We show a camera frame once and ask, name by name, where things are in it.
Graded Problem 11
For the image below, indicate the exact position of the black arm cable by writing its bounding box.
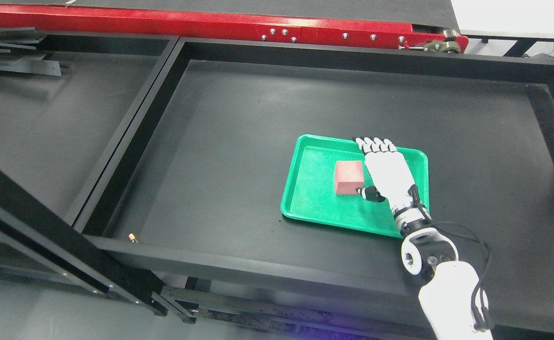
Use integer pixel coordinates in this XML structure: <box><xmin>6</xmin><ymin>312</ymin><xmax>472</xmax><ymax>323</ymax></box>
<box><xmin>409</xmin><ymin>185</ymin><xmax>495</xmax><ymax>332</ymax></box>

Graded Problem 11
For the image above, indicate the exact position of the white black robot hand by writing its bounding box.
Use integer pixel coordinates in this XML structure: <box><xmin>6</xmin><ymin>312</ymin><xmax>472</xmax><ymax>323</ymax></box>
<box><xmin>354</xmin><ymin>137</ymin><xmax>416</xmax><ymax>214</ymax></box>

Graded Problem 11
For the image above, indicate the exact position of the red conveyor frame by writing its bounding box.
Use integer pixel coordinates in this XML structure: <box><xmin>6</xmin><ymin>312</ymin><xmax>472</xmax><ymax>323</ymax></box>
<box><xmin>0</xmin><ymin>3</ymin><xmax>469</xmax><ymax>52</ymax></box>

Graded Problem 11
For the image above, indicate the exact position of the black metal left shelf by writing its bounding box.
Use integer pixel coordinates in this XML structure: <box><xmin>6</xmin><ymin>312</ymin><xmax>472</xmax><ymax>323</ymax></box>
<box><xmin>0</xmin><ymin>32</ymin><xmax>178</xmax><ymax>316</ymax></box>

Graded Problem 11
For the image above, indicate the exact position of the pink block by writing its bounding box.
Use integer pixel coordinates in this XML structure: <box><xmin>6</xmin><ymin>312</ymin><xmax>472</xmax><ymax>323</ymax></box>
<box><xmin>334</xmin><ymin>161</ymin><xmax>365</xmax><ymax>196</ymax></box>

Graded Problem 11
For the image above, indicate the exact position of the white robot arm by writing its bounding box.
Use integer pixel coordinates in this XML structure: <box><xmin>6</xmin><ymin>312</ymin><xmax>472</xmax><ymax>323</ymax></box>
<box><xmin>394</xmin><ymin>206</ymin><xmax>493</xmax><ymax>340</ymax></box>

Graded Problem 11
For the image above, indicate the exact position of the black metal shelf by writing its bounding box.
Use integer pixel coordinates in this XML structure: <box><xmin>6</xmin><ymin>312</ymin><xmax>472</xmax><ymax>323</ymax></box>
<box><xmin>0</xmin><ymin>32</ymin><xmax>178</xmax><ymax>316</ymax></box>
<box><xmin>76</xmin><ymin>38</ymin><xmax>554</xmax><ymax>339</ymax></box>

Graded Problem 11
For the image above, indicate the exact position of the green tray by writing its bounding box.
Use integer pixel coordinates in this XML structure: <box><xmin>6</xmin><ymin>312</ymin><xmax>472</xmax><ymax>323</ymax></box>
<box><xmin>280</xmin><ymin>134</ymin><xmax>430</xmax><ymax>238</ymax></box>

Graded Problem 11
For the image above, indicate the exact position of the black metal right shelf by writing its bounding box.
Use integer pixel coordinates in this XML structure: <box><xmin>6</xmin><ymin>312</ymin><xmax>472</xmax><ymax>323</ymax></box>
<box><xmin>76</xmin><ymin>38</ymin><xmax>554</xmax><ymax>339</ymax></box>

